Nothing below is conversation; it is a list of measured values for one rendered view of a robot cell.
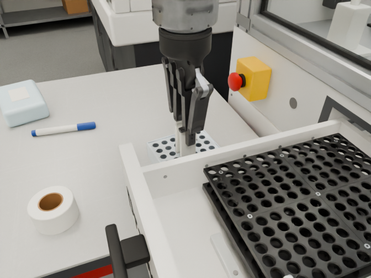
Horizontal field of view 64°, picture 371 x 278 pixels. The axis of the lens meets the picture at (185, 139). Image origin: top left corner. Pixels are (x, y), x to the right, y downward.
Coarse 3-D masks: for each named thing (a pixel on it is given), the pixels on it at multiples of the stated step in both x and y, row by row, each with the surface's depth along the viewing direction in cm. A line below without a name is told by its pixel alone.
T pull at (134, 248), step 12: (108, 228) 30; (108, 240) 29; (120, 240) 30; (132, 240) 29; (144, 240) 30; (120, 252) 28; (132, 252) 28; (144, 252) 28; (120, 264) 27; (132, 264) 28; (120, 276) 26
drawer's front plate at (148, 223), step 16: (128, 144) 38; (128, 160) 36; (128, 176) 34; (144, 192) 32; (144, 208) 30; (144, 224) 29; (160, 224) 29; (160, 240) 28; (160, 256) 26; (160, 272) 25; (176, 272) 25
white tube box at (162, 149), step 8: (168, 136) 61; (200, 136) 62; (208, 136) 61; (152, 144) 59; (160, 144) 59; (168, 144) 59; (200, 144) 60; (208, 144) 59; (216, 144) 59; (152, 152) 57; (160, 152) 59; (168, 152) 57; (152, 160) 59; (160, 160) 56; (168, 160) 56
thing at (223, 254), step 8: (216, 240) 36; (224, 240) 37; (216, 248) 36; (224, 248) 36; (224, 256) 35; (232, 256) 35; (224, 264) 34; (232, 264) 34; (232, 272) 33; (240, 272) 33
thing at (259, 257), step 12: (204, 168) 39; (216, 168) 39; (216, 192) 36; (228, 192) 36; (240, 204) 34; (240, 228) 32; (252, 228) 32; (264, 240) 31; (252, 252) 30; (264, 264) 29; (276, 264) 29
